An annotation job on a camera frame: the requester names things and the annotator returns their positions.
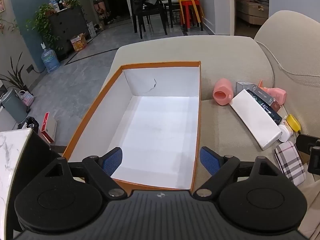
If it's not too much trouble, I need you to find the grey trash bin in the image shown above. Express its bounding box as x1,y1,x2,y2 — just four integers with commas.
1,88,28,124

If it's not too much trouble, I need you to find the plaid woven bag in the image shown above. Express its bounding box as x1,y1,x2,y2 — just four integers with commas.
18,90,34,108

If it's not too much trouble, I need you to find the pink plastic cup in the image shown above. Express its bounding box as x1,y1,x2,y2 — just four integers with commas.
212,78,234,106

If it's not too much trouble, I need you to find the dark grey printed box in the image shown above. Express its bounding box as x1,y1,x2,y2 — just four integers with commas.
251,85,282,112

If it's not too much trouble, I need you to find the black trash bag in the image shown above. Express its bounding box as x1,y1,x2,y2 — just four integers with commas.
18,116,40,133

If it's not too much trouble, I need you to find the white upright carton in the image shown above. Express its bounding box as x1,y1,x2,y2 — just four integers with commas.
87,22,97,39

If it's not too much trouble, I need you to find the pink plastic toy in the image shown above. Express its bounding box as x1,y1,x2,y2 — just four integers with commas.
259,80,287,106

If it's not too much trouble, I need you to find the trailing green plant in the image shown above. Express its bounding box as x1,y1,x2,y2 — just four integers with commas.
26,4,63,51

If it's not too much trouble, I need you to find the yellow lidded jar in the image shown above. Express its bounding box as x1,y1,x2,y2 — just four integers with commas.
285,114,301,133

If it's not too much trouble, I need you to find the white round jar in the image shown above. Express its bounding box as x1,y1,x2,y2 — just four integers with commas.
277,124,293,143

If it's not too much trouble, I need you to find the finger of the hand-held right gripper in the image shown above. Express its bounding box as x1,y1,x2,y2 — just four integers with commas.
297,134,320,174

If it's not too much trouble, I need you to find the blue water jug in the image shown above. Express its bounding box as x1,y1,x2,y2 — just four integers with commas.
41,43,61,73

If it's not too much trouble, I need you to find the orange cardboard box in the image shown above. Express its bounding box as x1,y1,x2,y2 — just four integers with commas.
62,60,202,192

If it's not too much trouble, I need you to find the red and white flat box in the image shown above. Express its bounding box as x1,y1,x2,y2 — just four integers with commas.
40,112,58,143

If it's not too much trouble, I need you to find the open printed cardboard carton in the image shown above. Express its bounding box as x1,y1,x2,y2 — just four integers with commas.
70,33,87,52

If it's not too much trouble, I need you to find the beige fabric sofa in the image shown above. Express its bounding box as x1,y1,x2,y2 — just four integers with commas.
101,10,320,240

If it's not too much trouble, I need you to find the long black box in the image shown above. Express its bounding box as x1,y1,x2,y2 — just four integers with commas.
246,89,283,126

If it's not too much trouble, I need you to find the bed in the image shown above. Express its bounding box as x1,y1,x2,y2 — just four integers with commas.
236,0,270,26

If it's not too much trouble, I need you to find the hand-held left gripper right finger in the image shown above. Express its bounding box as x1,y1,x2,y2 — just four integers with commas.
199,146,282,198

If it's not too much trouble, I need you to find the spiky potted plant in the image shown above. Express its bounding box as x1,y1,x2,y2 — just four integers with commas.
0,52,28,93

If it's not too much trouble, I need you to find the dark grey cabinet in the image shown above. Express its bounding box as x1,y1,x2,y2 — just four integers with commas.
48,6,88,55

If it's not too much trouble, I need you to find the small grey box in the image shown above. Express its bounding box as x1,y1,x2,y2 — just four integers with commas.
236,81,255,94

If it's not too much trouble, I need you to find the small leafy plant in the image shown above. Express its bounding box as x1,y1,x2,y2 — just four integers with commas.
65,0,83,9

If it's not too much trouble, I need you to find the white marble table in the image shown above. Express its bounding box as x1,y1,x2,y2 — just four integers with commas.
0,128,34,233

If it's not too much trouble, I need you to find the plaid glasses case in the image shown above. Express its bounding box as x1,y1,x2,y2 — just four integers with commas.
274,141,307,187

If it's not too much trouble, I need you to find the long white box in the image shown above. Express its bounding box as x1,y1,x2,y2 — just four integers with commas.
229,89,282,151

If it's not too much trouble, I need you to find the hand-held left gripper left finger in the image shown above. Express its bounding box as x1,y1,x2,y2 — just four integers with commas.
44,147,127,199

